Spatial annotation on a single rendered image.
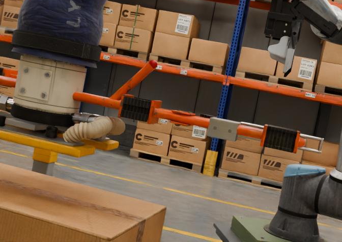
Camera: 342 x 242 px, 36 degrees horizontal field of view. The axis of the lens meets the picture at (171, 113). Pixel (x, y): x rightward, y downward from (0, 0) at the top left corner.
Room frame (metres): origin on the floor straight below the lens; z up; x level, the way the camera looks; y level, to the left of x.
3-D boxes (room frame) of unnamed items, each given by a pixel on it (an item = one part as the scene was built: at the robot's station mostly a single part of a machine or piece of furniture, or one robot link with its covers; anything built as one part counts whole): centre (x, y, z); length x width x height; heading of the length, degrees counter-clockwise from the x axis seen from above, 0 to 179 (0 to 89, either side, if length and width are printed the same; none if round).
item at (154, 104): (1.31, 0.08, 1.21); 0.10 x 0.08 x 0.06; 168
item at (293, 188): (2.00, -0.56, 1.00); 0.17 x 0.15 x 0.18; 56
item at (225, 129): (1.27, -0.13, 1.21); 0.07 x 0.07 x 0.04; 78
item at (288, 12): (1.25, -0.23, 1.50); 0.09 x 0.08 x 0.12; 77
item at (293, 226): (2.00, -0.55, 0.86); 0.19 x 0.19 x 0.10
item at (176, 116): (1.44, 0.11, 1.21); 0.93 x 0.30 x 0.04; 78
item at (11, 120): (1.36, 0.32, 1.15); 0.34 x 0.25 x 0.06; 78
